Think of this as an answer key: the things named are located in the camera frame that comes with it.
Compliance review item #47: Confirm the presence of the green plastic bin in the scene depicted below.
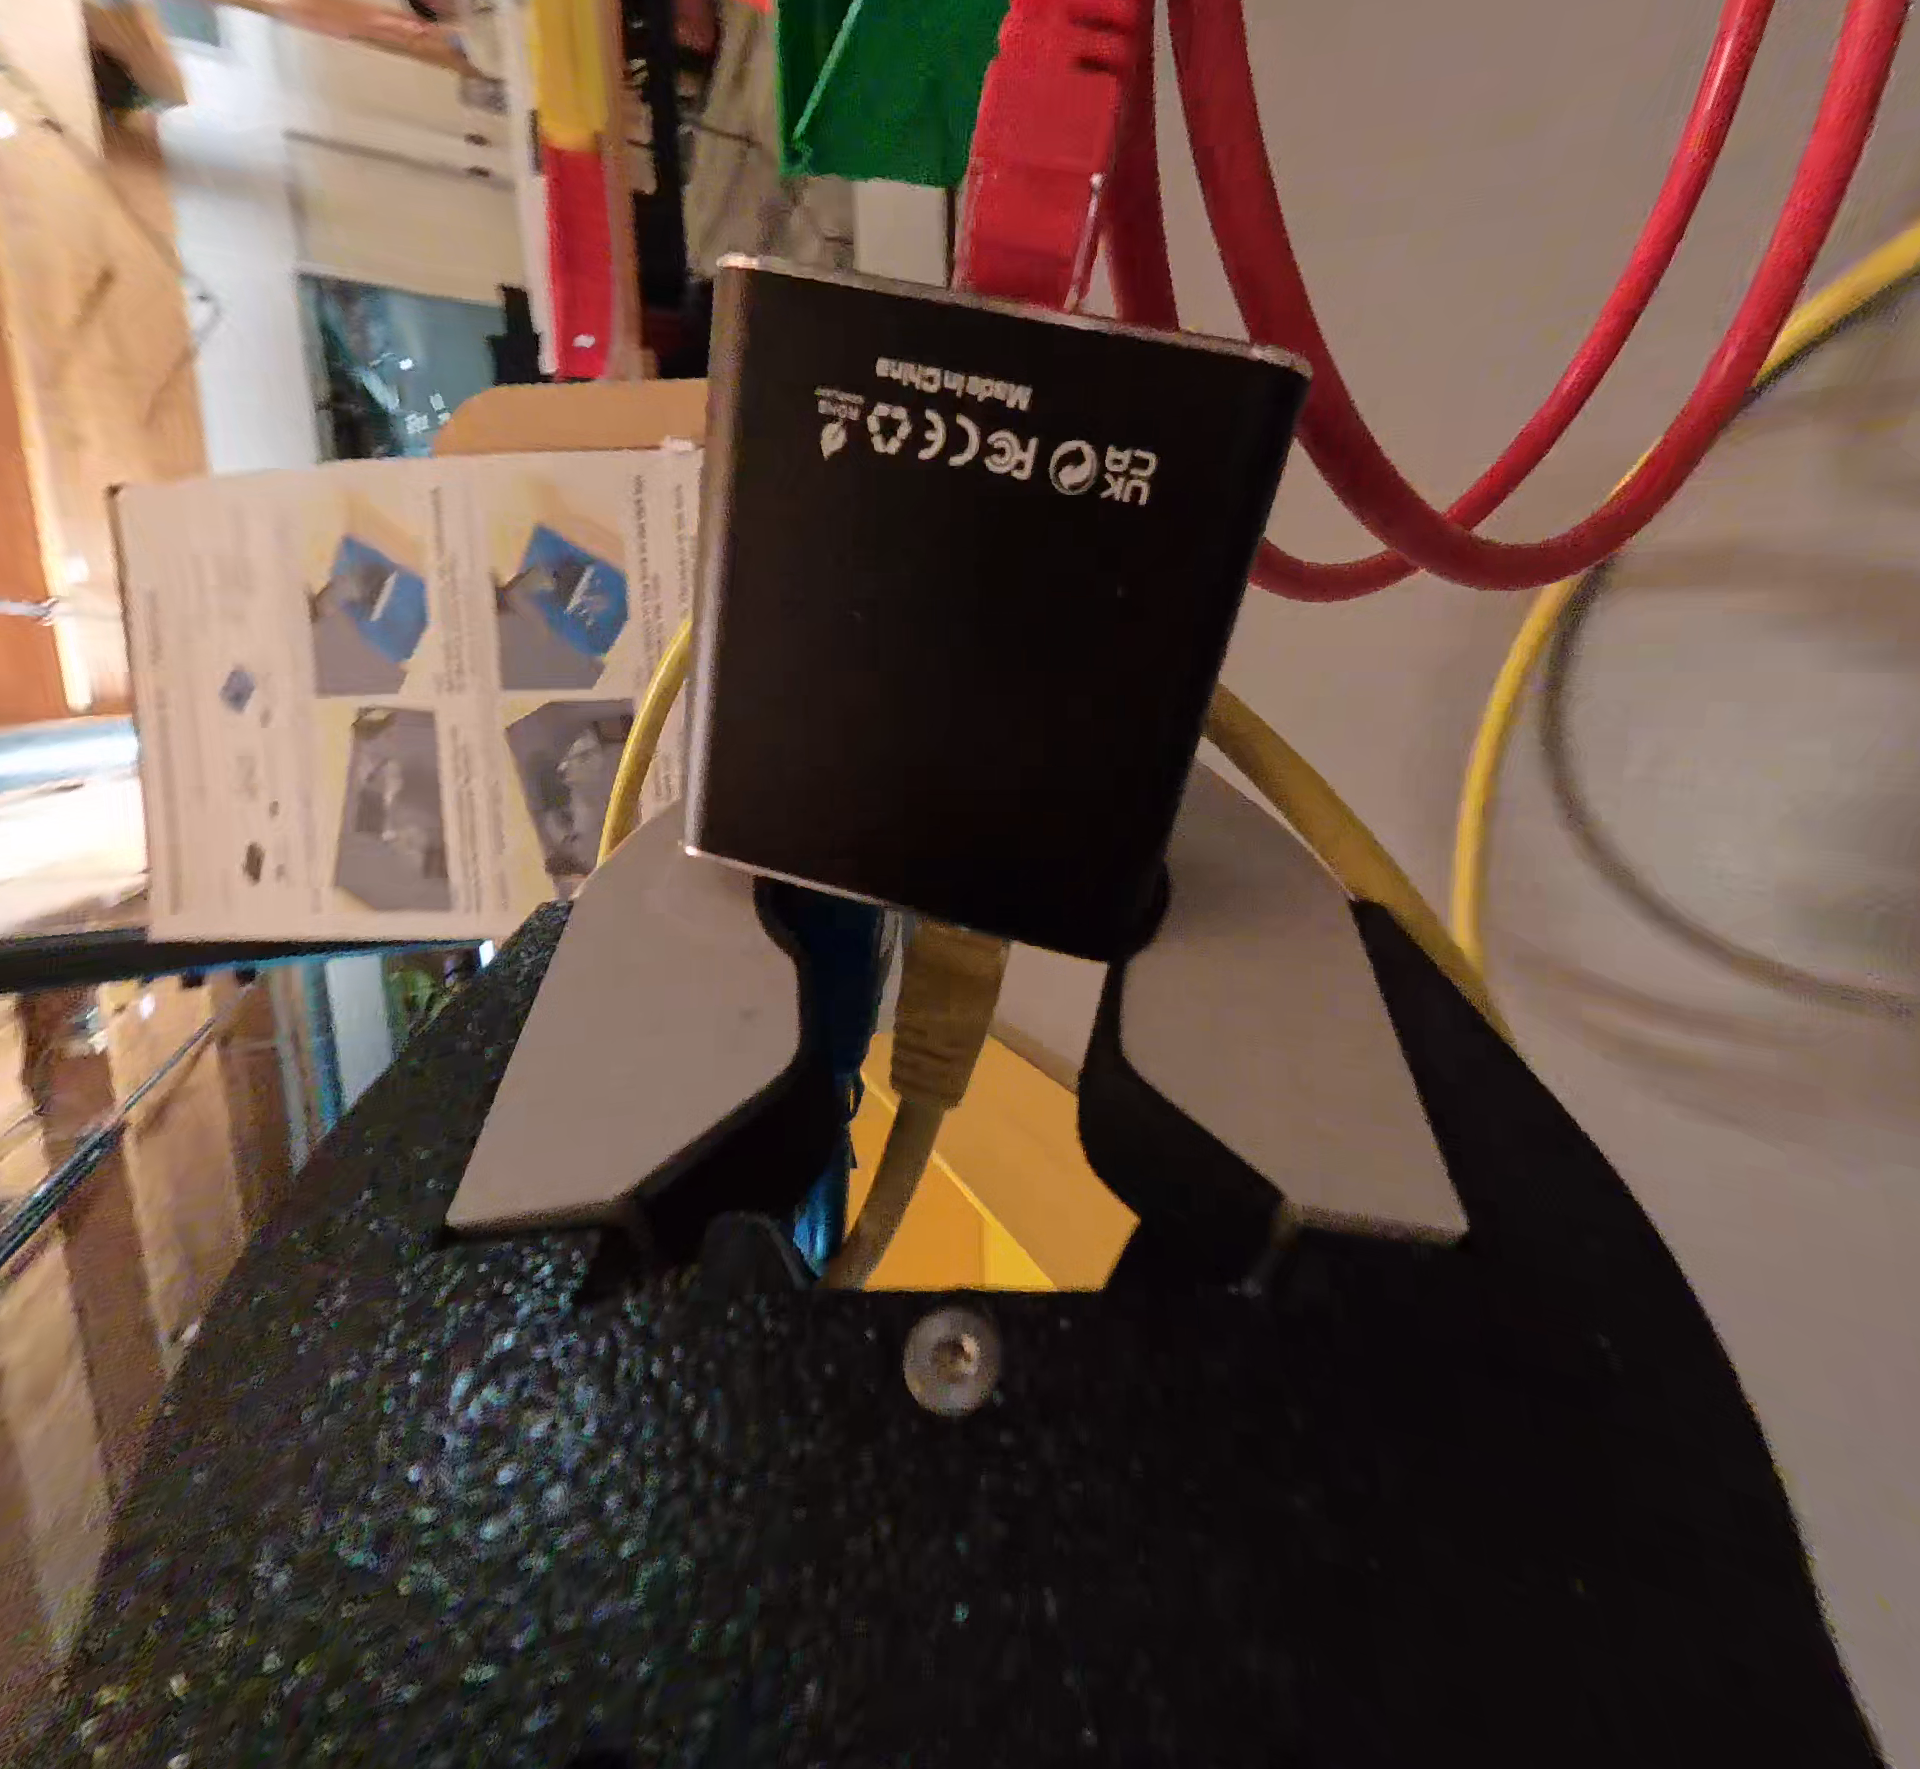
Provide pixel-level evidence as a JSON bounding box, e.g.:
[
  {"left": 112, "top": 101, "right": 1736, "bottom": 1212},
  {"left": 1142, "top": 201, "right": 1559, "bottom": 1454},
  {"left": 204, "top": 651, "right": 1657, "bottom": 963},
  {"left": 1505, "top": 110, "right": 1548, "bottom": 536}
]
[{"left": 766, "top": 0, "right": 1085, "bottom": 188}]

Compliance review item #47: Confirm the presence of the blue ethernet cable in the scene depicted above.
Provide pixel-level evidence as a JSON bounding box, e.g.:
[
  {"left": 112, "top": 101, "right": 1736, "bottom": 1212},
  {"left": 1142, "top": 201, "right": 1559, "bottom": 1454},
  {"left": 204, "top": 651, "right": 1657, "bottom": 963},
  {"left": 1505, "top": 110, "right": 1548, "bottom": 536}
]
[{"left": 776, "top": 892, "right": 888, "bottom": 1277}]

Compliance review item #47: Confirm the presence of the yellow ethernet cable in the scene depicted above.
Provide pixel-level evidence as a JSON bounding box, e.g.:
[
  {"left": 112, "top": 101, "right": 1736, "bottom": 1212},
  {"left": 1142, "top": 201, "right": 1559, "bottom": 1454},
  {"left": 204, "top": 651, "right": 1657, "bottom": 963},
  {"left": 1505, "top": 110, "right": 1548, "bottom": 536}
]
[{"left": 598, "top": 223, "right": 1920, "bottom": 1293}]

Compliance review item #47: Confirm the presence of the black ethernet splitter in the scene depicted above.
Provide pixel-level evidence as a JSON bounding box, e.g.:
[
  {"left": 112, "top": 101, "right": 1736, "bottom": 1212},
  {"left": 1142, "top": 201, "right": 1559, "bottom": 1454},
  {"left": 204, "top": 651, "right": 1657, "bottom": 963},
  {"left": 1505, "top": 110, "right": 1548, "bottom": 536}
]
[{"left": 682, "top": 255, "right": 1316, "bottom": 963}]

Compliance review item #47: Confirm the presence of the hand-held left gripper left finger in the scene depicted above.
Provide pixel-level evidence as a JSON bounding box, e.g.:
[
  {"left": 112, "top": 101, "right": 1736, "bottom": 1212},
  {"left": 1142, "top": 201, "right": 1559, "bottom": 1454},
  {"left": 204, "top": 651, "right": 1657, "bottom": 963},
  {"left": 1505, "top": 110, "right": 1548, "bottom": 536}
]
[{"left": 447, "top": 797, "right": 857, "bottom": 1277}]

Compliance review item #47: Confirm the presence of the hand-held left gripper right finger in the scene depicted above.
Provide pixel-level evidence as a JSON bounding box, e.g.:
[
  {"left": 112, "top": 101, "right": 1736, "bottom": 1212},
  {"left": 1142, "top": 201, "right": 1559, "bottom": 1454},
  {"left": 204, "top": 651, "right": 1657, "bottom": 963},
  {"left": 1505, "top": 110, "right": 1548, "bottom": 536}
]
[{"left": 1078, "top": 763, "right": 1469, "bottom": 1283}]

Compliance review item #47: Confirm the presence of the printed instruction sheet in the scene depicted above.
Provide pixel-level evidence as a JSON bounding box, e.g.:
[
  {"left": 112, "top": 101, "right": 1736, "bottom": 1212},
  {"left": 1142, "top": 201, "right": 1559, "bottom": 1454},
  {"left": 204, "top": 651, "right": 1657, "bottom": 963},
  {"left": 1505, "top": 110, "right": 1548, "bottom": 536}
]
[{"left": 110, "top": 446, "right": 710, "bottom": 944}]

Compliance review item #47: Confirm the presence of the red ethernet cable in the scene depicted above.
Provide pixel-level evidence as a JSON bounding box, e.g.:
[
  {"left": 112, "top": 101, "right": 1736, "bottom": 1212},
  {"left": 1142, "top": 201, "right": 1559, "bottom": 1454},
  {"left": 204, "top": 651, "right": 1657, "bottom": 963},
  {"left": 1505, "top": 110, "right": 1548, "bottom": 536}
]
[{"left": 951, "top": 0, "right": 1920, "bottom": 602}]

